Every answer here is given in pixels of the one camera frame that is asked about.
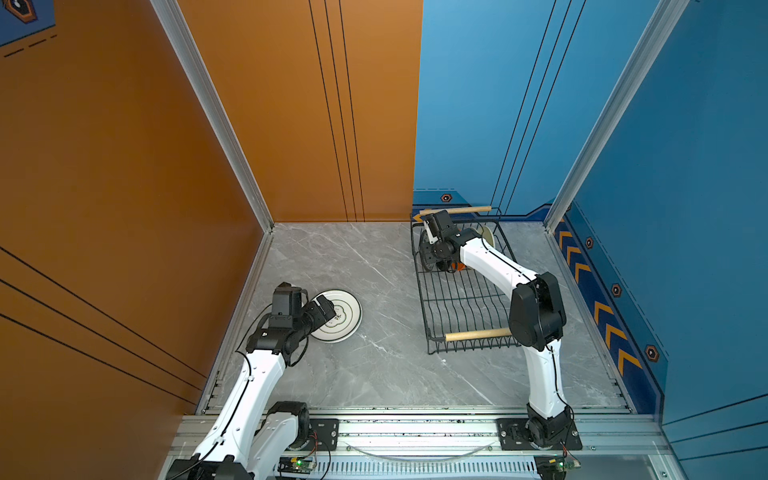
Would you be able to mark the cream small plate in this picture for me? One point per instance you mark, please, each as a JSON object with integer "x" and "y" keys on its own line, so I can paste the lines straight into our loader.
{"x": 487, "y": 235}

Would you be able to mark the aluminium front rail frame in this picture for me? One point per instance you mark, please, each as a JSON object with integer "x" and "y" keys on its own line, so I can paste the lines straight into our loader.
{"x": 463, "y": 444}

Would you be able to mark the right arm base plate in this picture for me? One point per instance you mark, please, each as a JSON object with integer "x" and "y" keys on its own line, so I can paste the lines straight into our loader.
{"x": 518, "y": 434}

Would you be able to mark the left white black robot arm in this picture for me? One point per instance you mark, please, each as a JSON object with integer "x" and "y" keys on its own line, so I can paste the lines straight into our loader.
{"x": 249, "y": 438}

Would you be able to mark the far wooden rack handle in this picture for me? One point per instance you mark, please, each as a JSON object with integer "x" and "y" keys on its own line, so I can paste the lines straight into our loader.
{"x": 456, "y": 210}

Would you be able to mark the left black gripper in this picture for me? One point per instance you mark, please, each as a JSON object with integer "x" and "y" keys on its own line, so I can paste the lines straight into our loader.
{"x": 316, "y": 314}

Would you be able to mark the near wooden rack handle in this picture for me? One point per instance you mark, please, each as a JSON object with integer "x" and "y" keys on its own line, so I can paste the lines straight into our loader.
{"x": 477, "y": 335}

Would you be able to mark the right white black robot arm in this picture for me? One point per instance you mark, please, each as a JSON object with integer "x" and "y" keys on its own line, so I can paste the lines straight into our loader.
{"x": 536, "y": 320}

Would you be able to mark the green circuit board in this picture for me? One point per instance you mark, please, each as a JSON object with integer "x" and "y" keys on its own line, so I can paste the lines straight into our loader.
{"x": 555, "y": 468}
{"x": 296, "y": 466}

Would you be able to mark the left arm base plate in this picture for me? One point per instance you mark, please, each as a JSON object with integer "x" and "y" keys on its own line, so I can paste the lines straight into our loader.
{"x": 317, "y": 432}

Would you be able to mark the wooden rack handle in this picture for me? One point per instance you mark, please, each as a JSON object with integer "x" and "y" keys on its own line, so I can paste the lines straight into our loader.
{"x": 477, "y": 335}
{"x": 456, "y": 210}

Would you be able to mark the right green circuit board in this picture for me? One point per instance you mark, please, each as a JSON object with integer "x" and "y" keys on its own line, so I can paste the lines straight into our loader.
{"x": 555, "y": 468}

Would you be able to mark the black wire dish rack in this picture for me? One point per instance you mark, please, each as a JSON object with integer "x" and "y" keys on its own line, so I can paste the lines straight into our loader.
{"x": 458, "y": 302}

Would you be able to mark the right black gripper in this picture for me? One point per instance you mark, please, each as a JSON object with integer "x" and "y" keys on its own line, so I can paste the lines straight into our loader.
{"x": 426, "y": 255}

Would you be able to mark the left green circuit board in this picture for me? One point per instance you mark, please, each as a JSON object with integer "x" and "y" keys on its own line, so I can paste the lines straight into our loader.
{"x": 296, "y": 466}

